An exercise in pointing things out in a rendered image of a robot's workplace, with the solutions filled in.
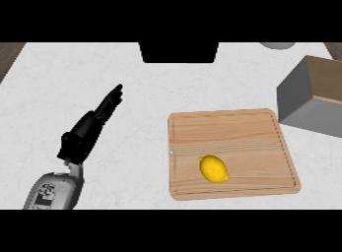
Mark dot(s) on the black appliance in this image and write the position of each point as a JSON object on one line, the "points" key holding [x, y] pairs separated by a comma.
{"points": [[179, 51]]}

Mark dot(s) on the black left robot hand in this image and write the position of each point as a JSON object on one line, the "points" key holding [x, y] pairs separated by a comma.
{"points": [[83, 131]]}

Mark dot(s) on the grey round object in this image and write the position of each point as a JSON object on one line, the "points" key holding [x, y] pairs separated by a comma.
{"points": [[277, 45]]}

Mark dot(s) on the yellow bell pepper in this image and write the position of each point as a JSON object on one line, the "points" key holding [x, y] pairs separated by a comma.
{"points": [[213, 168]]}

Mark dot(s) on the wooden cutting board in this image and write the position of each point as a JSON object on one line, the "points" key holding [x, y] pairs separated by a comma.
{"points": [[231, 147]]}

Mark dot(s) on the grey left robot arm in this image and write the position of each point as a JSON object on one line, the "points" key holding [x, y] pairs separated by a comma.
{"points": [[52, 192]]}

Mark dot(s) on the open cardboard box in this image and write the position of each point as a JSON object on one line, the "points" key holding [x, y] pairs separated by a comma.
{"points": [[322, 98]]}

